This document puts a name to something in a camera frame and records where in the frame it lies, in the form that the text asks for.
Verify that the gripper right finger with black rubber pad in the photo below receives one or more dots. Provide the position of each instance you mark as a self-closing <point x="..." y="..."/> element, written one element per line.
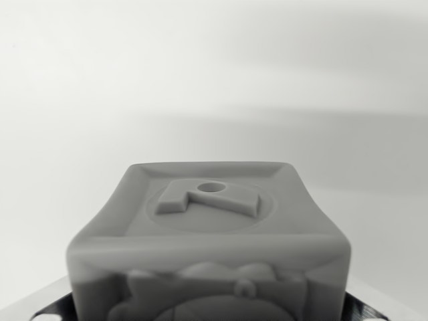
<point x="368" y="306"/>

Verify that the grey embossed toy cube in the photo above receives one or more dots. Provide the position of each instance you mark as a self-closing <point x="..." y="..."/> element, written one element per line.
<point x="207" y="247"/>

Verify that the gripper left finger with black rubber pad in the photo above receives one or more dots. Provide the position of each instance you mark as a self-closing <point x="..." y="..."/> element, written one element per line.
<point x="50" y="306"/>

